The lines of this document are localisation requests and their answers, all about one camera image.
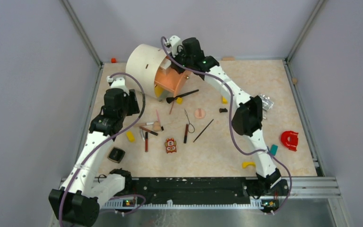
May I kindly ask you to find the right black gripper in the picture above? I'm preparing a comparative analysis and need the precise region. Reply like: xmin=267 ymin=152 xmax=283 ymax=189
xmin=168 ymin=47 xmax=192 ymax=76

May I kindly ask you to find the cream round drawer organizer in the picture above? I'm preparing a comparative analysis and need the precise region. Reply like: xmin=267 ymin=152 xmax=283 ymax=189
xmin=125 ymin=44 xmax=190 ymax=98

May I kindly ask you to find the black makeup brush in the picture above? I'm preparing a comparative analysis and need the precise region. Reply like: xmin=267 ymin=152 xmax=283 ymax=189
xmin=166 ymin=89 xmax=199 ymax=104

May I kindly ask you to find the thin black stick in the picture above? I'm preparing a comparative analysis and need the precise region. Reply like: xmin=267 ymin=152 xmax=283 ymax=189
xmin=193 ymin=119 xmax=214 ymax=143

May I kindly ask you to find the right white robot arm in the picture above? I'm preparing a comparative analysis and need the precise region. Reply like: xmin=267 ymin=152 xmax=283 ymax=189
xmin=160 ymin=36 xmax=282 ymax=199

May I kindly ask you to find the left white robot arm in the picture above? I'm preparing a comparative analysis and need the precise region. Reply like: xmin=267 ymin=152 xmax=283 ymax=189
xmin=49 ymin=72 xmax=145 ymax=227

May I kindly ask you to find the beige makeup sponge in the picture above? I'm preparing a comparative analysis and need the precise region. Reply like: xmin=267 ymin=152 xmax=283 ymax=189
xmin=152 ymin=121 xmax=162 ymax=132

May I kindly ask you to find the brown lipstick tube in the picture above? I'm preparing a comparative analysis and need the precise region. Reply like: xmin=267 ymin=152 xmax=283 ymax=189
xmin=140 ymin=126 xmax=158 ymax=136

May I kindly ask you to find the yellow wedge block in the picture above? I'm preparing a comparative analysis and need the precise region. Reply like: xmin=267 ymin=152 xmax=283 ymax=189
xmin=126 ymin=131 xmax=136 ymax=143

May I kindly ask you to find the nude concealer tube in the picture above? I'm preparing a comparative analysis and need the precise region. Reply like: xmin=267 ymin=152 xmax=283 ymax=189
xmin=139 ymin=122 xmax=155 ymax=127

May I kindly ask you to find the white glue tube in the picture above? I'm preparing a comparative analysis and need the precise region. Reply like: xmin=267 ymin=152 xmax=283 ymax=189
xmin=140 ymin=129 xmax=146 ymax=141

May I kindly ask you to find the small yellow cube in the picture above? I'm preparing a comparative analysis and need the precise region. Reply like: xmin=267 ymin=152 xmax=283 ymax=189
xmin=176 ymin=97 xmax=183 ymax=104

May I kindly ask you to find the black compact case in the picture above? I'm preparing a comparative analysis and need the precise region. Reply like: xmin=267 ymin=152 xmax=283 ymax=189
xmin=107 ymin=147 xmax=126 ymax=163

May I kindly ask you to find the black hair loop tool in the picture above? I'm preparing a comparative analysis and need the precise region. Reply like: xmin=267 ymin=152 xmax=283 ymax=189
xmin=184 ymin=109 xmax=195 ymax=133

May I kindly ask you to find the yellow rectangular block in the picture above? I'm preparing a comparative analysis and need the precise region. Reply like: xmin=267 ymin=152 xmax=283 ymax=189
xmin=222 ymin=97 xmax=228 ymax=104

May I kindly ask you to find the pink round powder puff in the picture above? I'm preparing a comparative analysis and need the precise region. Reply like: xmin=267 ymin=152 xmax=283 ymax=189
xmin=194 ymin=108 xmax=206 ymax=119

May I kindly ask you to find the small black figurine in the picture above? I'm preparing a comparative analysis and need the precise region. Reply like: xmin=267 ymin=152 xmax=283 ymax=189
xmin=219 ymin=108 xmax=228 ymax=113

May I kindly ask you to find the red owl number toy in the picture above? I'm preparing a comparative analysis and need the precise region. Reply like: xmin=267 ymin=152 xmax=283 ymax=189
xmin=164 ymin=138 xmax=177 ymax=154

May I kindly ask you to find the dark red lip gloss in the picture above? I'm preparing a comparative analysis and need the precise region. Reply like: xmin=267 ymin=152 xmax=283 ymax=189
xmin=183 ymin=124 xmax=189 ymax=144

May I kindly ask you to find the clear plastic wrapper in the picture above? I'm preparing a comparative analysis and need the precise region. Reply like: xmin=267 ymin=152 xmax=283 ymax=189
xmin=259 ymin=94 xmax=274 ymax=111

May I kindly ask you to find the yellow arch block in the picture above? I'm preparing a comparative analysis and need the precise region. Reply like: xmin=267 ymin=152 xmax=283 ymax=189
xmin=242 ymin=162 xmax=256 ymax=169

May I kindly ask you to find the teal block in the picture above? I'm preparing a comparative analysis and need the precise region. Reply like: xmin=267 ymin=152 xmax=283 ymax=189
xmin=269 ymin=144 xmax=278 ymax=156

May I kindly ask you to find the red horseshoe toy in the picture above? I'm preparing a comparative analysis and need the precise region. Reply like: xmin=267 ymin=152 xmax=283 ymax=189
xmin=280 ymin=131 xmax=299 ymax=152

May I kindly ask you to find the wooden peg at wall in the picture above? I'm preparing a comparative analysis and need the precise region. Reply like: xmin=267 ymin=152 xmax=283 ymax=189
xmin=222 ymin=56 xmax=235 ymax=61

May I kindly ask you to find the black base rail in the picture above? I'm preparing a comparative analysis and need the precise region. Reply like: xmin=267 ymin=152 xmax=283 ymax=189
xmin=117 ymin=177 xmax=288 ymax=205

